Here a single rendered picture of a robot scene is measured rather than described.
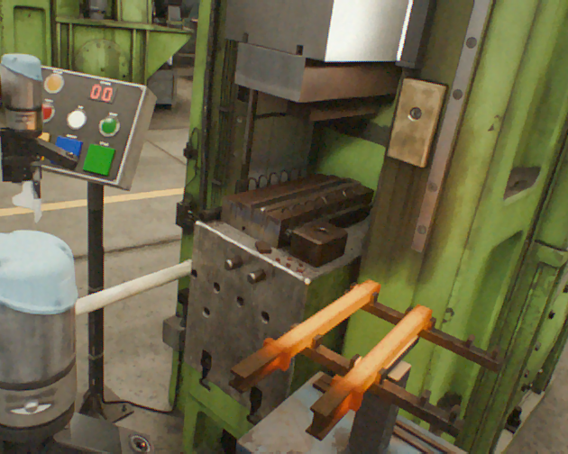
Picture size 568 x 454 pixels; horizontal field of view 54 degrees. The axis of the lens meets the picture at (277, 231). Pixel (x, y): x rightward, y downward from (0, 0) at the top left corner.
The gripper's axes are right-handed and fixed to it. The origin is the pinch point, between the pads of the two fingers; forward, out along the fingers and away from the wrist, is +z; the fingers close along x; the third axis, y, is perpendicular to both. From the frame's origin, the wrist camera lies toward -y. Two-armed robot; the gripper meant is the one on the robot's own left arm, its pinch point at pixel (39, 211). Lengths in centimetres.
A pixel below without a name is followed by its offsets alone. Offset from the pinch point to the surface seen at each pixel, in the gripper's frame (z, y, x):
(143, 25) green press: -1, -108, -461
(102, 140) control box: -11.9, -16.6, -19.4
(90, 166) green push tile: -5.6, -13.3, -16.3
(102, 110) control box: -18.8, -17.1, -24.1
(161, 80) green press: 60, -138, -504
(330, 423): -2, -35, 82
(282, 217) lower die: -6, -53, 21
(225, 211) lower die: -1.3, -44.4, 6.3
